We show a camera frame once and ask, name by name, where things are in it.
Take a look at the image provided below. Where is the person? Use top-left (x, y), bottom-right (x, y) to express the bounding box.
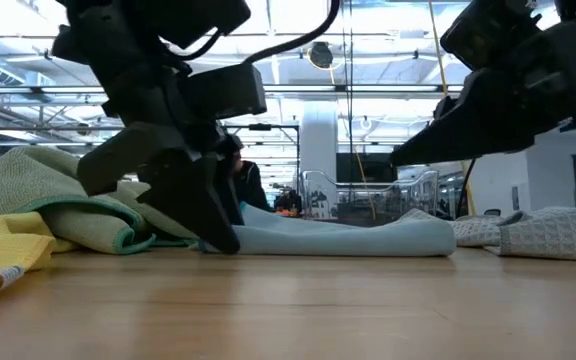
top-left (230, 134), bottom-right (272, 212)

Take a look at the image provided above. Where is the grey waffle-weave towel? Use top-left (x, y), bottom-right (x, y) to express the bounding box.
top-left (402, 201), bottom-right (576, 262)

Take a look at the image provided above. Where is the round black ceiling fixture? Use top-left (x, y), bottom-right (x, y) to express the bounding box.
top-left (307, 41), bottom-right (337, 71)

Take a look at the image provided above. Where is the white building column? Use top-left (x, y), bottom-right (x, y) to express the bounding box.
top-left (300, 102), bottom-right (339, 201)

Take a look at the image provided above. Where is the yellow microfiber towel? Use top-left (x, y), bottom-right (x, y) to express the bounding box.
top-left (0, 192), bottom-right (82, 300)

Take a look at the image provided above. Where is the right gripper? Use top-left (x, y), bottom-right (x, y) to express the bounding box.
top-left (390, 19), bottom-right (576, 167)

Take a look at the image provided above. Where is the light blue microfiber towel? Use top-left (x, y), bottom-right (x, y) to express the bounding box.
top-left (200, 202), bottom-right (458, 259)

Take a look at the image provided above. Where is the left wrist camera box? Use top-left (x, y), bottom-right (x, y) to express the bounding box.
top-left (177, 63), bottom-right (268, 121)

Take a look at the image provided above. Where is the pale green microfiber towel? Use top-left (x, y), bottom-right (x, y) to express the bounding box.
top-left (0, 144), bottom-right (204, 256)

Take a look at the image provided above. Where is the yellow cable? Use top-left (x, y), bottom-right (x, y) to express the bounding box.
top-left (427, 0), bottom-right (477, 217)

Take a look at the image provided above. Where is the black hanging cable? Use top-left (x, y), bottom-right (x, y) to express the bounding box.
top-left (455, 158), bottom-right (477, 219)

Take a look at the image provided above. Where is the clear plastic bin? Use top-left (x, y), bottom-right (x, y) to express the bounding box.
top-left (300, 168), bottom-right (442, 221)

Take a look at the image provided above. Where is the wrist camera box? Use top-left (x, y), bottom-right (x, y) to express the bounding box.
top-left (177, 63), bottom-right (268, 121)
top-left (440, 0), bottom-right (544, 71)

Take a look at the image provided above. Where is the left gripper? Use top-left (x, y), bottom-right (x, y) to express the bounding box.
top-left (76, 69), bottom-right (245, 255)

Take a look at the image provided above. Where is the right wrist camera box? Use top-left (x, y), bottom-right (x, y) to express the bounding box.
top-left (440, 0), bottom-right (544, 71)

